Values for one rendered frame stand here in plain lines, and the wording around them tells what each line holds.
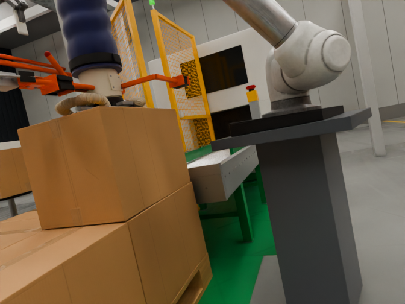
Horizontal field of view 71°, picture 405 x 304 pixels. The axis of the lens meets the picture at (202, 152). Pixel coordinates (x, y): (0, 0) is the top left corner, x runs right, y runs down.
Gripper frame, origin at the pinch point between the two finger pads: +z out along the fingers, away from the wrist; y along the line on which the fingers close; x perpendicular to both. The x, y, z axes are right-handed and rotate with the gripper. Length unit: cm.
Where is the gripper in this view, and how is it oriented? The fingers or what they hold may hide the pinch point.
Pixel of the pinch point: (8, 37)
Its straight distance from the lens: 115.5
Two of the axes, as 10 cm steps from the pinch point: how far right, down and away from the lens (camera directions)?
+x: -3.4, 1.4, -9.3
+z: 2.1, 9.8, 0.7
